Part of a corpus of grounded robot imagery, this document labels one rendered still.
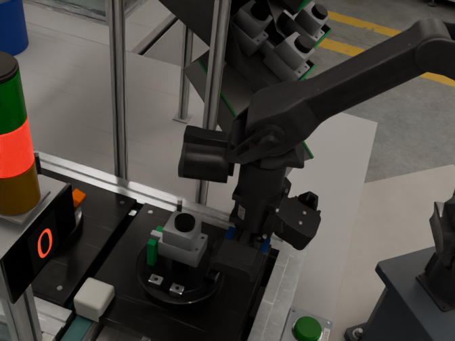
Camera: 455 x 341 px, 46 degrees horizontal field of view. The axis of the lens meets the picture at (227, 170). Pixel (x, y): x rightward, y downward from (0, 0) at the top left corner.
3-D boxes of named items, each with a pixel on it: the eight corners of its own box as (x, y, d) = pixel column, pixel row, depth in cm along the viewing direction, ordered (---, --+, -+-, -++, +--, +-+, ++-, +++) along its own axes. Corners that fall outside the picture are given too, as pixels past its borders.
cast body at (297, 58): (300, 78, 91) (325, 51, 86) (289, 88, 88) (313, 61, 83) (265, 44, 91) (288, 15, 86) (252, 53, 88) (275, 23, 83)
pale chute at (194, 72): (296, 162, 106) (314, 157, 103) (267, 201, 97) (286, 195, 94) (220, 40, 99) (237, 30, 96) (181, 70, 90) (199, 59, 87)
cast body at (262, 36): (260, 47, 90) (282, 17, 85) (248, 57, 87) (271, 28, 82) (223, 13, 90) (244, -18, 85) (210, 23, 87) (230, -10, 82)
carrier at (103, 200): (137, 206, 98) (137, 154, 89) (65, 310, 80) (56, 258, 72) (22, 168, 102) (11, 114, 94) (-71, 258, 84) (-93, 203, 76)
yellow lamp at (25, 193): (50, 189, 55) (45, 153, 52) (21, 222, 52) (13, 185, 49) (9, 175, 56) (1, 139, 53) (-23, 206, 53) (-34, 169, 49)
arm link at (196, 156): (290, 93, 63) (189, 78, 63) (288, 134, 57) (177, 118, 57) (275, 165, 70) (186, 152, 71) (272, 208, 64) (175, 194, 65)
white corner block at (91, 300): (116, 301, 82) (115, 285, 80) (101, 325, 79) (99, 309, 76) (89, 290, 83) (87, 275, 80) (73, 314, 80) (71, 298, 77)
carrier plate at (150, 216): (270, 252, 93) (272, 243, 92) (225, 372, 76) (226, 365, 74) (145, 209, 97) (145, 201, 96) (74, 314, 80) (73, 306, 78)
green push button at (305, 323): (321, 327, 83) (323, 321, 81) (315, 350, 80) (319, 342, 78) (296, 319, 83) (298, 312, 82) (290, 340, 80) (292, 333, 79)
